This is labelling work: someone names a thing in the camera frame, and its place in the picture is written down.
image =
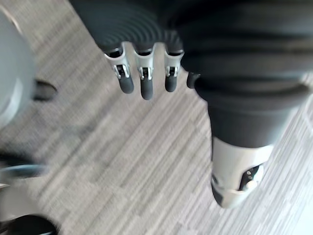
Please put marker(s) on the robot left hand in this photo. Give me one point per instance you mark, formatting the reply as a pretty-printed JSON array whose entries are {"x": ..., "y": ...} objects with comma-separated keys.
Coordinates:
[{"x": 244, "y": 73}]

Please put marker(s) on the silver robot leg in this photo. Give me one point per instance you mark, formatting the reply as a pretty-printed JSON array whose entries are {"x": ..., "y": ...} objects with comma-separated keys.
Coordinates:
[
  {"x": 13, "y": 73},
  {"x": 14, "y": 195}
]

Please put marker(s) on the dark robot foot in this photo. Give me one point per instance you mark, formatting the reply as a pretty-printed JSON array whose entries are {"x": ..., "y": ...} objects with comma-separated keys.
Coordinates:
[{"x": 29, "y": 226}]

